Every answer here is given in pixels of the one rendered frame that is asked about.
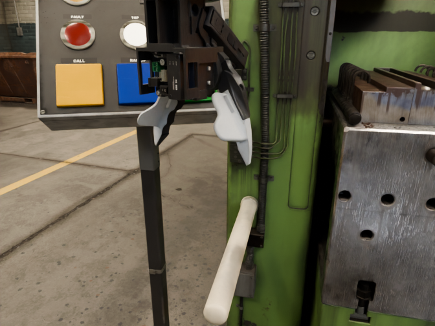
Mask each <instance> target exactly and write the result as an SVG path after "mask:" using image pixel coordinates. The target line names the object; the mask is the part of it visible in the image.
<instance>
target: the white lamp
mask: <svg viewBox="0 0 435 326"><path fill-rule="evenodd" d="M124 38H125V40H126V41H127V42H128V43H129V44H131V45H136V46H138V45H143V44H144V43H145V42H146V27H145V26H143V25H141V24H138V23H132V24H130V25H128V26H127V27H126V28H125V29H124Z"/></svg>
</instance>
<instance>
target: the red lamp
mask: <svg viewBox="0 0 435 326"><path fill-rule="evenodd" d="M64 35H65V39H66V40H67V41H68V42H69V43H70V44H72V45H76V46H81V45H85V44H86V43H87V42H88V41H89V40H90V39H91V31H90V29H89V27H87V26H86V25H85V24H83V23H72V24H70V25H69V26H68V27H67V28H66V29H65V33H64Z"/></svg>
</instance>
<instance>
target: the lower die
mask: <svg viewBox="0 0 435 326"><path fill-rule="evenodd" d="M387 69H395V68H387ZM395 70H397V71H401V70H398V69H395ZM368 72H369V73H370V75H371V80H370V83H367V80H368V76H367V79H366V80H364V76H363V79H361V76H358V75H356V77H355V85H354V91H353V105H354V107H355V108H356V110H358V112H359V113H360V114H361V116H362V119H361V121H360V122H373V123H387V124H415V125H435V91H424V90H421V83H420V82H418V81H414V80H411V79H408V78H406V77H403V76H400V75H397V74H394V73H392V72H388V71H385V70H383V69H380V68H379V67H374V71H368ZM401 72H405V73H408V74H411V75H414V76H418V77H420V78H425V79H427V80H431V81H434V82H435V78H433V77H430V76H426V75H423V74H419V73H416V72H412V71H401ZM401 117H405V121H403V122H401V121H400V120H399V119H400V118H401Z"/></svg>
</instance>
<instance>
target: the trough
mask: <svg viewBox="0 0 435 326"><path fill-rule="evenodd" d="M380 69H383V70H385V71H388V72H392V73H394V74H397V75H400V76H403V77H406V78H408V79H411V80H414V81H417V82H420V83H421V87H429V88H430V89H421V90H424V91H435V81H431V80H427V79H425V78H420V77H418V76H414V75H411V74H408V73H405V72H401V71H397V70H395V69H387V68H380Z"/></svg>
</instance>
